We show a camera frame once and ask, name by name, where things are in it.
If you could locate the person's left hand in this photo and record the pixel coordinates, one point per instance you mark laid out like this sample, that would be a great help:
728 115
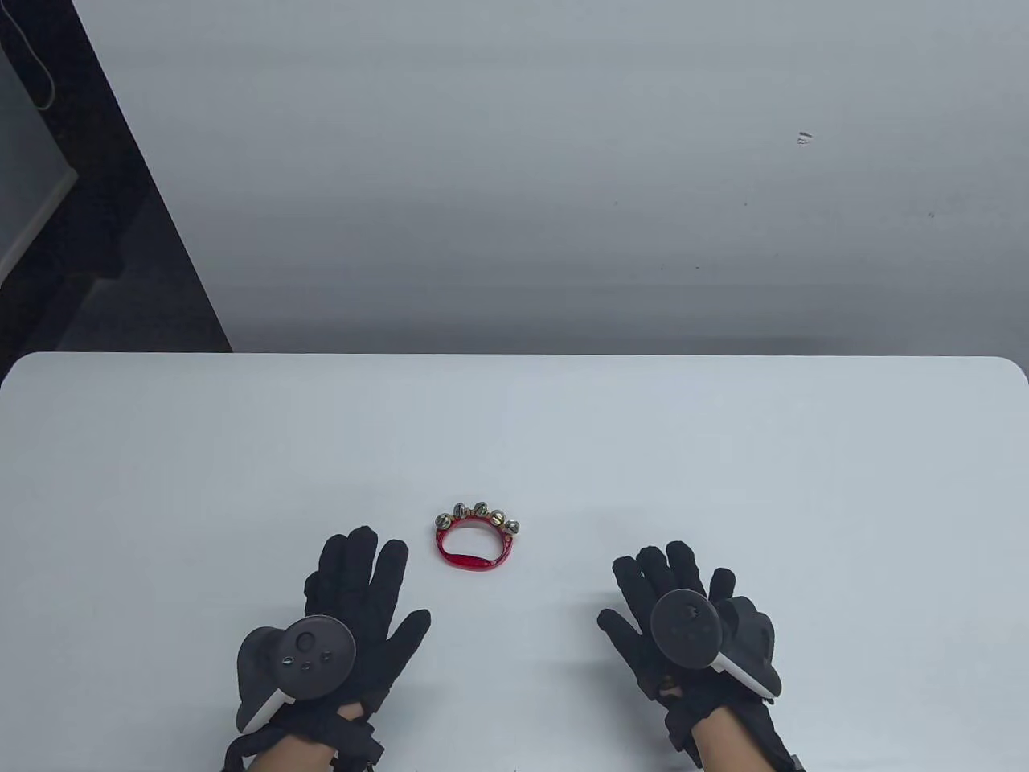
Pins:
358 579

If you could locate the person's right hand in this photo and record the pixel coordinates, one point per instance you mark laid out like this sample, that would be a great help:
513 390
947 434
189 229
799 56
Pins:
655 575

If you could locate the red handbell with jingle bells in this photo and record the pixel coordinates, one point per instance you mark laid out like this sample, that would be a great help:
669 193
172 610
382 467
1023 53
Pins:
474 562

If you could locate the person's left forearm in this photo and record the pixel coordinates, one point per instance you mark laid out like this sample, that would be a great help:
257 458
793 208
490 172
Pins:
293 757

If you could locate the person's right forearm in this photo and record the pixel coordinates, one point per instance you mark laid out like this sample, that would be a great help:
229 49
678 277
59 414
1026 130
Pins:
731 744

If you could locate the black and white right controller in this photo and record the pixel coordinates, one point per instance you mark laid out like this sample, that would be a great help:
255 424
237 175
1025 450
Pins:
687 631

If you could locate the black and white controller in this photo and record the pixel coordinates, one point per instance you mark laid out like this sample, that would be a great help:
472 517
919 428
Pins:
305 655
687 631

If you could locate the black and white left controller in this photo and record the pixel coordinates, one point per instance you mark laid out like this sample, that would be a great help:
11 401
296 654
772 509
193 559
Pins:
305 655

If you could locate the grey panel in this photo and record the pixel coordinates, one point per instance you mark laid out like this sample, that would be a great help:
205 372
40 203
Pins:
24 185

